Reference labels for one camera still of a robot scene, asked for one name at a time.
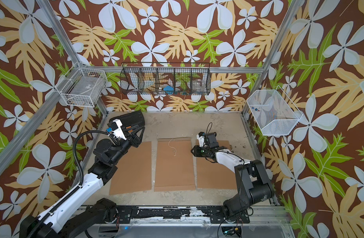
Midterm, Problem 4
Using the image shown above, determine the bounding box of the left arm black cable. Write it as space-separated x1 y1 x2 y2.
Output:
25 130 110 238

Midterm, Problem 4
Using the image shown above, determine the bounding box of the brown file bag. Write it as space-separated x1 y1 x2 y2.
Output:
154 137 196 192
196 157 237 189
109 141 152 195

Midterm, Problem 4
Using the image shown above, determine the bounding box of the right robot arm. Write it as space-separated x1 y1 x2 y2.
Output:
191 132 275 223

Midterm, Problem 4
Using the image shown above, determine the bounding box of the white wire basket left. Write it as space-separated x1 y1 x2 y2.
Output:
57 66 108 108

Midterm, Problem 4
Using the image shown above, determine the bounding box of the black wire basket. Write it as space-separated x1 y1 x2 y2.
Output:
118 62 212 95

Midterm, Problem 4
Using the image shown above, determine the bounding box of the blue object in basket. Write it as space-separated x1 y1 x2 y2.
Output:
163 85 175 95

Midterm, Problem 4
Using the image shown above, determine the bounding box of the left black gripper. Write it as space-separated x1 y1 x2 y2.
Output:
110 124 143 166

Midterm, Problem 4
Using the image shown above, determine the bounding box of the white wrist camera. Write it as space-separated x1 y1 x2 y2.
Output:
107 119 127 140
197 134 205 147

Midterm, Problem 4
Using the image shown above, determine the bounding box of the white mesh basket right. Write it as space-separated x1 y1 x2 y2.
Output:
247 89 303 137

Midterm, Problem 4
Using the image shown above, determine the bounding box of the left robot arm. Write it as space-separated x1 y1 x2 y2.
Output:
19 121 145 238

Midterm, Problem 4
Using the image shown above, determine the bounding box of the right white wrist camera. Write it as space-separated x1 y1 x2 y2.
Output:
197 134 205 147

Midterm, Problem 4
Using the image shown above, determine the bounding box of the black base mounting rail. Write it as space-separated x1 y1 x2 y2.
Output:
103 205 250 225

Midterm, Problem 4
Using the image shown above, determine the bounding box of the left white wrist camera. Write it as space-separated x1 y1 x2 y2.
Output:
107 119 127 140

